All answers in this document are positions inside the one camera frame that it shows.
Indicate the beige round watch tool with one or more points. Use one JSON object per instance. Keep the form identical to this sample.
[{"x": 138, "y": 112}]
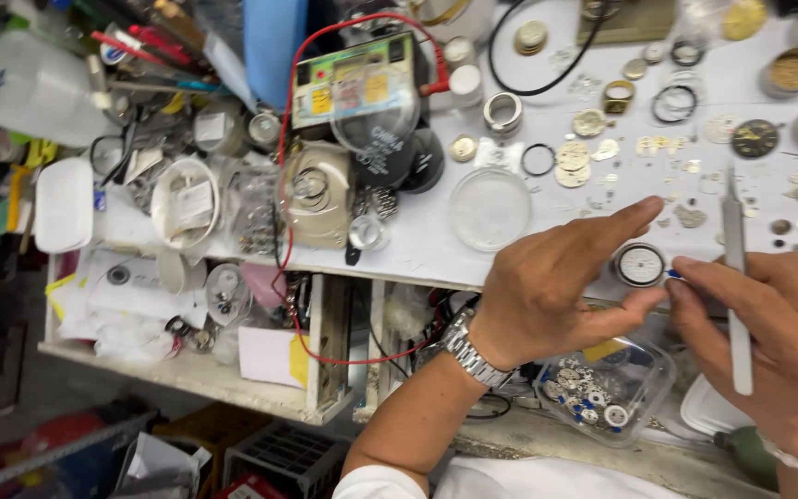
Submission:
[{"x": 319, "y": 201}]

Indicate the small gold round watch case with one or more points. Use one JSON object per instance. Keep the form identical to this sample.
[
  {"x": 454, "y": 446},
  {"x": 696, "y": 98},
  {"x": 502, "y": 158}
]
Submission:
[{"x": 463, "y": 147}]

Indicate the person's white shirt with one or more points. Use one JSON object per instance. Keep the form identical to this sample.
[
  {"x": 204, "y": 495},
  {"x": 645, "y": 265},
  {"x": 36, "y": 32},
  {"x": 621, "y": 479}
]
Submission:
[{"x": 510, "y": 482}]

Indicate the blue foam sheet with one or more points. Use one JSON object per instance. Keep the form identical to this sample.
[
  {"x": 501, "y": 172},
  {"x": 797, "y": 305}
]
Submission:
[{"x": 274, "y": 48}]

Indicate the black watch dial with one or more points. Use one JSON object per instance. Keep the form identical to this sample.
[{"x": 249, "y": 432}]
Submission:
[{"x": 754, "y": 138}]

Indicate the translucent plastic bottle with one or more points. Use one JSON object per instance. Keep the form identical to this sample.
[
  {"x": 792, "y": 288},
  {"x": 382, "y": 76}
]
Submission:
[{"x": 32, "y": 90}]

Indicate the white plastic crate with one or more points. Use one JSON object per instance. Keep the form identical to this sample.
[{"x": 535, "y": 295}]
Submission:
[{"x": 281, "y": 461}]

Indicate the clear tub of watch movements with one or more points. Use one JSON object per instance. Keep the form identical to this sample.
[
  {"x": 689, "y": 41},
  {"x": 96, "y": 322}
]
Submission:
[{"x": 607, "y": 395}]

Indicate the large black rubber gasket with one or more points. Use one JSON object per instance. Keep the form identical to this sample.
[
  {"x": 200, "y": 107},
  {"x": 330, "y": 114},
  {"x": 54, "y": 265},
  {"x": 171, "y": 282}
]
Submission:
[{"x": 655, "y": 104}]

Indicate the silver metal wristwatch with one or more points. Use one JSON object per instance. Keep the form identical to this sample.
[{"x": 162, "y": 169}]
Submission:
[{"x": 468, "y": 353}]

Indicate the person's left hand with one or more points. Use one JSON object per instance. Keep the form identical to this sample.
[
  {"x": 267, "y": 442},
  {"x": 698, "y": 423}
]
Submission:
[{"x": 544, "y": 291}]

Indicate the pink plastic piece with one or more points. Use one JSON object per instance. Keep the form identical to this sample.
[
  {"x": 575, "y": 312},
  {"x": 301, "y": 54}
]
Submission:
[{"x": 264, "y": 284}]

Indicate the clear domed watch crystal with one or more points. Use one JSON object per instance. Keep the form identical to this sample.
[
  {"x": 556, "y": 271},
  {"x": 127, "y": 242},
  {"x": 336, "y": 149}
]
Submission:
[{"x": 375, "y": 128}]

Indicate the gold round dial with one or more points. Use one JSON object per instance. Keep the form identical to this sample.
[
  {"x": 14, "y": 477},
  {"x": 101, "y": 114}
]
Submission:
[{"x": 744, "y": 19}]

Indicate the heap of hand tools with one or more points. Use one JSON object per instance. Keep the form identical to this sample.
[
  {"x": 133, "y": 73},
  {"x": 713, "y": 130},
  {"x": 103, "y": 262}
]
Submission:
[{"x": 156, "y": 48}]

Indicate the silver metal tweezers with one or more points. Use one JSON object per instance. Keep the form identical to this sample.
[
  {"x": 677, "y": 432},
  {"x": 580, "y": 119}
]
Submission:
[{"x": 736, "y": 235}]

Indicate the white dial watch movement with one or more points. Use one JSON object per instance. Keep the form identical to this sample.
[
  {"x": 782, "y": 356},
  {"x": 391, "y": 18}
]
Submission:
[{"x": 639, "y": 265}]

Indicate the silver metal watch band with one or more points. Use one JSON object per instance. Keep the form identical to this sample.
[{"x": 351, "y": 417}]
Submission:
[{"x": 379, "y": 203}]

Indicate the person's right hand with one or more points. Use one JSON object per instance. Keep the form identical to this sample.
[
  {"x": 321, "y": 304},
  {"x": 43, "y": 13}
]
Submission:
[{"x": 787, "y": 346}]

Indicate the white rectangular plastic lid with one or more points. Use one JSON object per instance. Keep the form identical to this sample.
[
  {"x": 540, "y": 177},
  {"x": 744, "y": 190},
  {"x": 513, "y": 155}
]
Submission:
[{"x": 64, "y": 204}]

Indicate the small black rubber gasket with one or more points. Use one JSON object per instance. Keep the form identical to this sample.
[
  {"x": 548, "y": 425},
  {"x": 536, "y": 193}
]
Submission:
[{"x": 524, "y": 161}]

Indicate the clear box of small parts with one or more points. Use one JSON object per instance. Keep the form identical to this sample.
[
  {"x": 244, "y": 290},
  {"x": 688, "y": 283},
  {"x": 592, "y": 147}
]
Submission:
[{"x": 253, "y": 208}]

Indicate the white bowl with paper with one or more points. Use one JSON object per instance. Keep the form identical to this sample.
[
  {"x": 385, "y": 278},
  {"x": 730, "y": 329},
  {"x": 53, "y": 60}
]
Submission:
[{"x": 184, "y": 201}]

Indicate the small white cup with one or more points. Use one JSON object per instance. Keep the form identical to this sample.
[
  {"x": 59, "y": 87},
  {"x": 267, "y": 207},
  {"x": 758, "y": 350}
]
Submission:
[{"x": 179, "y": 272}]

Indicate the clear vials with white caps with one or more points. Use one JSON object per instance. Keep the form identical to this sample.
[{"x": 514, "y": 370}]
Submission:
[{"x": 465, "y": 80}]

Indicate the gold square watch case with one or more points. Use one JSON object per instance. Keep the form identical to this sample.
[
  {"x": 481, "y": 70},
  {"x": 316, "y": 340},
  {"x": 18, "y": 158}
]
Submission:
[{"x": 618, "y": 104}]

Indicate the stack of round watch movements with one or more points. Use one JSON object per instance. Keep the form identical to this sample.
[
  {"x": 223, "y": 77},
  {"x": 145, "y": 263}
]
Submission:
[{"x": 531, "y": 37}]

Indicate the white plastic bag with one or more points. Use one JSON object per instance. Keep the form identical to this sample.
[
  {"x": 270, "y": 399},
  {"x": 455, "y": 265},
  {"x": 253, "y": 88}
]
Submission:
[{"x": 160, "y": 468}]

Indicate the white watch dial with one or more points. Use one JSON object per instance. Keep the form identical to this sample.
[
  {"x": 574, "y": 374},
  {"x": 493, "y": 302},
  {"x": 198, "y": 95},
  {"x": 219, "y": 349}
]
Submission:
[{"x": 717, "y": 128}]

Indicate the tester box with coloured label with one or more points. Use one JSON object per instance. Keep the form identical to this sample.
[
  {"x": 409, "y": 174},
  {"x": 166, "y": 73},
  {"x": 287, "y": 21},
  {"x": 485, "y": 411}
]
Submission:
[{"x": 343, "y": 83}]

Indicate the clear dish with small parts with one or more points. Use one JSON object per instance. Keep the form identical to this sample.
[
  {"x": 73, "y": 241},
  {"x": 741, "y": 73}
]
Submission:
[{"x": 227, "y": 294}]

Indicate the black round discs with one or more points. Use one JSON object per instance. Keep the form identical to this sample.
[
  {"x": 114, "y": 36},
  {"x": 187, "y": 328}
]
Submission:
[{"x": 420, "y": 166}]

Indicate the white plastic container lid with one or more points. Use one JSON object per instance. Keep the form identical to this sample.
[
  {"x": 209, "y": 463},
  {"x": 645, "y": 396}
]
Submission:
[{"x": 707, "y": 409}]

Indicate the round tin of gold parts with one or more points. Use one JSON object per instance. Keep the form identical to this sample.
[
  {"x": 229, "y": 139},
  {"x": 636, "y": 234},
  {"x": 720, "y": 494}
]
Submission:
[{"x": 794, "y": 71}]

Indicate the white wooden drawer with papers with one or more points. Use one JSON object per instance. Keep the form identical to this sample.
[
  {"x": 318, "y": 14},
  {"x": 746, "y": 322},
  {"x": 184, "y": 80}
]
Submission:
[{"x": 163, "y": 360}]

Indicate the clear glass loupe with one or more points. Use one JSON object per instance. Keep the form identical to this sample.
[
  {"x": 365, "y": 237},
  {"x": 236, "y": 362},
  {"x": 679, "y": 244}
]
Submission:
[{"x": 368, "y": 233}]

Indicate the clear round plastic dish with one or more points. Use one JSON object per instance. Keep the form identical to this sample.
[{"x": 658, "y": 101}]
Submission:
[{"x": 490, "y": 209}]

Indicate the grey metal rack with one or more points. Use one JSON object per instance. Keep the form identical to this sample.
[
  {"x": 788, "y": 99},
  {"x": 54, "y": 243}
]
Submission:
[{"x": 52, "y": 450}]

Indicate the scattered small watch parts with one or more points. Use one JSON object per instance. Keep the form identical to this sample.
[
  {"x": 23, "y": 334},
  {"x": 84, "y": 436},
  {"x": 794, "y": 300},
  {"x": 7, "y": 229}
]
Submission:
[{"x": 572, "y": 163}]

